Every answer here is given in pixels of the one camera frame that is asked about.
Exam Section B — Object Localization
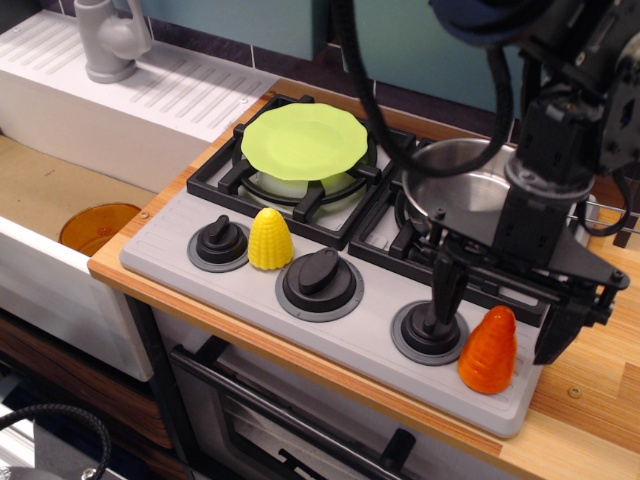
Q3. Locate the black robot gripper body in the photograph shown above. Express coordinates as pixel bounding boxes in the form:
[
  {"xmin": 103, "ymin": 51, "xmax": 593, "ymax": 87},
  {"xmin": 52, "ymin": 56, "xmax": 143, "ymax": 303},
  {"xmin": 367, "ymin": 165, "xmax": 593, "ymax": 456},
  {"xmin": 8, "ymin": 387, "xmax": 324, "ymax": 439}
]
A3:
[{"xmin": 428, "ymin": 171, "xmax": 630, "ymax": 325}]

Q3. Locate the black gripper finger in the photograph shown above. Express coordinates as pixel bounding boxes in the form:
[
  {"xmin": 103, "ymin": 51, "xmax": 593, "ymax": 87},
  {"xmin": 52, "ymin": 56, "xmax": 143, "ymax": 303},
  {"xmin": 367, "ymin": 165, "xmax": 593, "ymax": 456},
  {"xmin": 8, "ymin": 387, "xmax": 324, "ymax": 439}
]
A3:
[
  {"xmin": 533, "ymin": 295, "xmax": 593, "ymax": 365},
  {"xmin": 432, "ymin": 250, "xmax": 469, "ymax": 323}
]

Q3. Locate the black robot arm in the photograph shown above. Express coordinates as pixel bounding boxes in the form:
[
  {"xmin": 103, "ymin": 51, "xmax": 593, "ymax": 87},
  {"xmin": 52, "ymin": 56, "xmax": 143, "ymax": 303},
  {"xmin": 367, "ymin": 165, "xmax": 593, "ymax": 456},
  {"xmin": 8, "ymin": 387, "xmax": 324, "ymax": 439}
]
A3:
[{"xmin": 432, "ymin": 1, "xmax": 639, "ymax": 365}]

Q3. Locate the orange plastic toy carrot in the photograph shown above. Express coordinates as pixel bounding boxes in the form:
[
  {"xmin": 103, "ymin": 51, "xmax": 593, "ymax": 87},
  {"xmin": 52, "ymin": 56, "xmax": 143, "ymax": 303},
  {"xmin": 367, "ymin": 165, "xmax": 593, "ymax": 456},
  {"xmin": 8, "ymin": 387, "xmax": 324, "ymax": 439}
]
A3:
[{"xmin": 458, "ymin": 305, "xmax": 518, "ymax": 394}]

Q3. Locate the black right stove knob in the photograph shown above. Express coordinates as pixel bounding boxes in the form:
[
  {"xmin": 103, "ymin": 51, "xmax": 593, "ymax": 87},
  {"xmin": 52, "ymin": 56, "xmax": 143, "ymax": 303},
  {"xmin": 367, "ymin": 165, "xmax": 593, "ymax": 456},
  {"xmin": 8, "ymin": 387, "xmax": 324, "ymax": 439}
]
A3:
[{"xmin": 391, "ymin": 301, "xmax": 470, "ymax": 367}]

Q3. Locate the black stove knob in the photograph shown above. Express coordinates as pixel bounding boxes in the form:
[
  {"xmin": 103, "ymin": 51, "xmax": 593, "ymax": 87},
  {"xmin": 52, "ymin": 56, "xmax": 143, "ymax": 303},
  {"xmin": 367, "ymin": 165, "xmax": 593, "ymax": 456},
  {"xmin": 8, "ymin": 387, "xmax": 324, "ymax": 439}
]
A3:
[
  {"xmin": 391, "ymin": 301, "xmax": 470, "ymax": 367},
  {"xmin": 187, "ymin": 215, "xmax": 249, "ymax": 273},
  {"xmin": 275, "ymin": 248, "xmax": 364, "ymax": 323}
]

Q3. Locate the brass countertop screw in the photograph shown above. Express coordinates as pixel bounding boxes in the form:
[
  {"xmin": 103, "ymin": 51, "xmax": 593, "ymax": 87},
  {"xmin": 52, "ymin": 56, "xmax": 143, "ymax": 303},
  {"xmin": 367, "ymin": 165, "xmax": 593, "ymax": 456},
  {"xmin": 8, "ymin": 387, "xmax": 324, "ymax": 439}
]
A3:
[{"xmin": 568, "ymin": 386, "xmax": 582, "ymax": 399}]

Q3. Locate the black right burner grate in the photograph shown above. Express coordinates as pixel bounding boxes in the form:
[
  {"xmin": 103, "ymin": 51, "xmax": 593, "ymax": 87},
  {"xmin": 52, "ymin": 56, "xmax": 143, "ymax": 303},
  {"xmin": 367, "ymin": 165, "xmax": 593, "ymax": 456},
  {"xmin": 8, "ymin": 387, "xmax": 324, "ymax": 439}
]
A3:
[{"xmin": 349, "ymin": 145, "xmax": 548, "ymax": 327}]

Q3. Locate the black burner grate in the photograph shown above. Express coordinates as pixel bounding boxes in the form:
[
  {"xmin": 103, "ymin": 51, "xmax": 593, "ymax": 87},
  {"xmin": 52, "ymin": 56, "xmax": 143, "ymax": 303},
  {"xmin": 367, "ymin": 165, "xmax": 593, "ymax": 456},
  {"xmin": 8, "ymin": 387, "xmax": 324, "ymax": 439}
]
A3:
[
  {"xmin": 349, "ymin": 145, "xmax": 548, "ymax": 327},
  {"xmin": 187, "ymin": 94, "xmax": 394, "ymax": 250}
]

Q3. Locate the stainless steel pot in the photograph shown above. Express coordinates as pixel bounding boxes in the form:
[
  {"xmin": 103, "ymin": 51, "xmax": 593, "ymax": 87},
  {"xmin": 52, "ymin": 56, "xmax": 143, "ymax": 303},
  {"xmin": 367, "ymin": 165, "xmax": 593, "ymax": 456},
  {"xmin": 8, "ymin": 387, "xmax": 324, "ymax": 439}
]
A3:
[{"xmin": 401, "ymin": 137, "xmax": 640, "ymax": 241}]

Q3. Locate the grey toy stove top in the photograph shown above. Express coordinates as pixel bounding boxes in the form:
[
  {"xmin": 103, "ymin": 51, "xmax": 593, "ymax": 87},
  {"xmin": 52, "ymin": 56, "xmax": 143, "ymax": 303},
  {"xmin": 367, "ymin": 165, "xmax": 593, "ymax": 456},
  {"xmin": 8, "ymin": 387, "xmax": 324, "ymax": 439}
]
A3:
[{"xmin": 118, "ymin": 92, "xmax": 600, "ymax": 440}]

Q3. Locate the black middle stove knob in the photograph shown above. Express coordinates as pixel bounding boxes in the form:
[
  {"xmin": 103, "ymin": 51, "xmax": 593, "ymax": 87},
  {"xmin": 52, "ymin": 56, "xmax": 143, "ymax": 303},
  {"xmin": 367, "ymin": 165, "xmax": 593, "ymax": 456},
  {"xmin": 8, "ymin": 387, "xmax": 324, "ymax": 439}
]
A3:
[{"xmin": 275, "ymin": 248, "xmax": 364, "ymax": 323}]

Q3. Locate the black left burner grate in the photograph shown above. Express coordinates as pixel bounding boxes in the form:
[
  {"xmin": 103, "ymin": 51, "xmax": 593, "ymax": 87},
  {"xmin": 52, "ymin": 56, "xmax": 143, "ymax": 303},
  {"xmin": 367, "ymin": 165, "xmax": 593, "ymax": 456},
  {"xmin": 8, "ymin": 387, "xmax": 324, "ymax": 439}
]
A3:
[{"xmin": 187, "ymin": 94, "xmax": 394, "ymax": 250}]

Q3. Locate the yellow plastic toy corn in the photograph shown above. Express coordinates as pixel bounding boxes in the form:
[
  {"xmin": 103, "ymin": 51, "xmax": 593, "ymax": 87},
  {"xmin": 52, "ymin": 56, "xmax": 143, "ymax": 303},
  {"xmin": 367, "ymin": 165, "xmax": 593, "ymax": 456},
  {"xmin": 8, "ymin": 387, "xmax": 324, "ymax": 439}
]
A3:
[{"xmin": 248, "ymin": 208, "xmax": 294, "ymax": 270}]

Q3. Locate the light green plastic plate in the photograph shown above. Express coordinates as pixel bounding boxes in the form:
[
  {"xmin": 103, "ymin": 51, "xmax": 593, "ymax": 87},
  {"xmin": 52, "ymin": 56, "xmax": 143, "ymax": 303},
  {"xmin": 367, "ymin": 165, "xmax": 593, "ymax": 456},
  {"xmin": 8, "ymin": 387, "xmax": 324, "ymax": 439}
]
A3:
[{"xmin": 241, "ymin": 103, "xmax": 368, "ymax": 181}]

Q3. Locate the black left stove knob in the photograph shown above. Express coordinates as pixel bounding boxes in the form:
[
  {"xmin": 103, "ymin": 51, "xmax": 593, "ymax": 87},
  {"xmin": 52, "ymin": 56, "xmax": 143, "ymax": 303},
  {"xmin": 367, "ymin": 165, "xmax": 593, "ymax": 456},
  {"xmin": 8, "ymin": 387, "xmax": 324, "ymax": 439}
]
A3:
[{"xmin": 187, "ymin": 215, "xmax": 249, "ymax": 273}]

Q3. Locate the toy oven door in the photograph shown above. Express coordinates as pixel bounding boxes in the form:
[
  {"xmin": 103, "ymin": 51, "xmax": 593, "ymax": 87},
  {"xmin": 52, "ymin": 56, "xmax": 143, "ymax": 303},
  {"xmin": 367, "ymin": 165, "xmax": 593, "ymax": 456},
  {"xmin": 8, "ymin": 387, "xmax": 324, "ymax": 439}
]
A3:
[{"xmin": 169, "ymin": 337, "xmax": 507, "ymax": 479}]

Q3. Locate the orange sink drain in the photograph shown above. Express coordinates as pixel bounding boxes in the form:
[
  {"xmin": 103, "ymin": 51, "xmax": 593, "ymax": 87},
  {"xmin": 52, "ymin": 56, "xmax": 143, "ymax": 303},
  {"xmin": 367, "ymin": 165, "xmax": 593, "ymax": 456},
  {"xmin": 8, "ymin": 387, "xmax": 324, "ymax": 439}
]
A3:
[{"xmin": 59, "ymin": 203, "xmax": 141, "ymax": 257}]

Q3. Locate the white toy sink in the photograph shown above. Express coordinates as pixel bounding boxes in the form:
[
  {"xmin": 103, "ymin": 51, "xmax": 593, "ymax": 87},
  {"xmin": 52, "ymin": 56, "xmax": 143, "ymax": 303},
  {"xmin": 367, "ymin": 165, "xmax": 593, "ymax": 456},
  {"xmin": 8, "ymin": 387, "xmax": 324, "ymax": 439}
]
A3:
[{"xmin": 1, "ymin": 10, "xmax": 276, "ymax": 382}]

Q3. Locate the grey toy faucet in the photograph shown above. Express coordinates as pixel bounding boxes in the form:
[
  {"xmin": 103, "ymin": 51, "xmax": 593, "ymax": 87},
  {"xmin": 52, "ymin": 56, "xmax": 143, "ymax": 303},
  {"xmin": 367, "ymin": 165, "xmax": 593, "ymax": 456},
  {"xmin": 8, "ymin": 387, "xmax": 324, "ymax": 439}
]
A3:
[{"xmin": 74, "ymin": 1, "xmax": 152, "ymax": 84}]

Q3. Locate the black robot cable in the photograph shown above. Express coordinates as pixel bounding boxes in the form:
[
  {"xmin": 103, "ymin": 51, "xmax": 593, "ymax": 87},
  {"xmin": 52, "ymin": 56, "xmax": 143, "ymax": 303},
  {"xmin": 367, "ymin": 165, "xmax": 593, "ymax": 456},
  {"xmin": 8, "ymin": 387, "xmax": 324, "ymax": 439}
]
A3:
[{"xmin": 330, "ymin": 0, "xmax": 636, "ymax": 236}]

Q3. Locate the black braided cable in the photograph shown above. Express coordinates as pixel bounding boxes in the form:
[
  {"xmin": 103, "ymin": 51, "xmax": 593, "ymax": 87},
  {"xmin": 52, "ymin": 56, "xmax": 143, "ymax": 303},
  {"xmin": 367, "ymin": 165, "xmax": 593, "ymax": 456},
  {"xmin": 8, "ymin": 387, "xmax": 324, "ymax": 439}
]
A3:
[{"xmin": 0, "ymin": 403, "xmax": 112, "ymax": 480}]

